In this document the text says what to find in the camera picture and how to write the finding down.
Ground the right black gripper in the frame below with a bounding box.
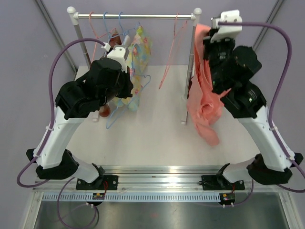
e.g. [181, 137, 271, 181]
[203, 29, 237, 91]

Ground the pink wire hanger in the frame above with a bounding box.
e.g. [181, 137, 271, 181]
[158, 12, 188, 89]
[88, 10, 117, 62]

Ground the blue wire hanger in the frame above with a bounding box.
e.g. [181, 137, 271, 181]
[103, 11, 120, 42]
[106, 74, 151, 129]
[118, 11, 141, 43]

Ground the salmon pink skirt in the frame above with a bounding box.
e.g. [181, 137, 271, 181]
[186, 24, 229, 146]

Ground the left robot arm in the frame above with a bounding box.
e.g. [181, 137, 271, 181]
[26, 58, 133, 189]

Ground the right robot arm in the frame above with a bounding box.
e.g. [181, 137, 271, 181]
[203, 37, 303, 189]

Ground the floral pastel garment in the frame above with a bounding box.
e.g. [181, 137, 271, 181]
[112, 25, 153, 113]

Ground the brown plaid garment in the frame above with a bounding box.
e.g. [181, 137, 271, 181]
[99, 28, 122, 117]

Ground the white metal clothes rack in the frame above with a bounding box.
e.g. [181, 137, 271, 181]
[67, 6, 202, 125]

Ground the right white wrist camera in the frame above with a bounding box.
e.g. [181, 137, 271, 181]
[210, 10, 242, 42]

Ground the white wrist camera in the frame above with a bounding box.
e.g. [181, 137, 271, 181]
[210, 10, 242, 42]
[103, 43, 128, 73]

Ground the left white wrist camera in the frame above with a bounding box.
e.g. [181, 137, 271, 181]
[103, 43, 128, 73]

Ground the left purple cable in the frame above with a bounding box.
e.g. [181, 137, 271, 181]
[16, 38, 108, 228]

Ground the aluminium mounting rail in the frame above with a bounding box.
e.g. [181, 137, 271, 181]
[33, 166, 284, 193]

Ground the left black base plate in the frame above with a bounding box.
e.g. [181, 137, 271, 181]
[76, 175, 119, 190]

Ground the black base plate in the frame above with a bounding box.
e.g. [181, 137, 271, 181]
[76, 175, 119, 190]
[199, 175, 245, 191]

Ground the white slotted cable duct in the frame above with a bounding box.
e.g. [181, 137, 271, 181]
[42, 192, 220, 202]

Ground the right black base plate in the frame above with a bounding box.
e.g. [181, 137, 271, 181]
[199, 175, 245, 191]

